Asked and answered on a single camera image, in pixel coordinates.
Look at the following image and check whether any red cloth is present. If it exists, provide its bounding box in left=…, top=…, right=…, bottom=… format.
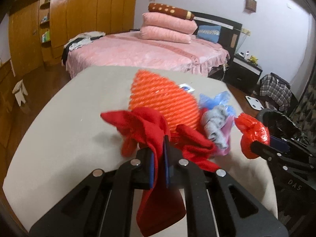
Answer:
left=101, top=107, right=220, bottom=236

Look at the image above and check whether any orange bubble wrap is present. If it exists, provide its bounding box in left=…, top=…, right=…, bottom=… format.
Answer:
left=129, top=70, right=200, bottom=133

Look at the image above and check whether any wooden wardrobe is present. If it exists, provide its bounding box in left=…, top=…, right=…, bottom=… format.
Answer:
left=8, top=0, right=135, bottom=77

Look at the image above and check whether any clothes pile on bed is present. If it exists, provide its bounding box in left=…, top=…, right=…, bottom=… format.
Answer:
left=62, top=31, right=105, bottom=66

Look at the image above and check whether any black nightstand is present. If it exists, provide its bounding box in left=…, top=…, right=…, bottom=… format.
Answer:
left=224, top=55, right=262, bottom=93

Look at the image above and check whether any lower pink pillow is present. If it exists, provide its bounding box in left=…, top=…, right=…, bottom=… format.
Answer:
left=140, top=26, right=191, bottom=44

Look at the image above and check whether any grey sock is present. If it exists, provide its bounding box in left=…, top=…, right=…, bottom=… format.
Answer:
left=200, top=105, right=233, bottom=150

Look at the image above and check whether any pink bed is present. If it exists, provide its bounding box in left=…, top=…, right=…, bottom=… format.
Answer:
left=65, top=32, right=230, bottom=78

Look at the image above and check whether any small white stool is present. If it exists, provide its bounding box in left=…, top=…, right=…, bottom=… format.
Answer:
left=12, top=80, right=28, bottom=106

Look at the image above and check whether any white bathroom scale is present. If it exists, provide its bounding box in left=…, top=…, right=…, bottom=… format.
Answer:
left=245, top=95, right=264, bottom=111

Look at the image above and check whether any brown dotted bolster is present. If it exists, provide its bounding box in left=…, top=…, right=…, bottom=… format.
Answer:
left=148, top=3, right=195, bottom=21

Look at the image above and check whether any yellow plush toy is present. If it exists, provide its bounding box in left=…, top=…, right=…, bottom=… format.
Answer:
left=249, top=56, right=258, bottom=65

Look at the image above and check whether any red plastic bag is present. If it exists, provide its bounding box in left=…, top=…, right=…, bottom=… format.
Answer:
left=235, top=113, right=270, bottom=159

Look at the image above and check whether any black trash bin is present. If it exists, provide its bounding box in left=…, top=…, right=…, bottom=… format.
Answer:
left=256, top=109, right=304, bottom=140

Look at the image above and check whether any wall lamp right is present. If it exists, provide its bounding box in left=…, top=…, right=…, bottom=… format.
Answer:
left=245, top=0, right=257, bottom=13

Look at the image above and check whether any blue cushion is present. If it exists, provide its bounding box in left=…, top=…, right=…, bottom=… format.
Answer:
left=197, top=25, right=221, bottom=43

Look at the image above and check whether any plaid bag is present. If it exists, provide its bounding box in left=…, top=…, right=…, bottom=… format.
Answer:
left=259, top=73, right=292, bottom=112

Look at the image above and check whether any black headboard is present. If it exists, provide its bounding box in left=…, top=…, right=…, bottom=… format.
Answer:
left=193, top=11, right=242, bottom=57

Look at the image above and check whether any blue white box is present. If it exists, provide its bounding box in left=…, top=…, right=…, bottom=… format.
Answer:
left=179, top=84, right=195, bottom=94

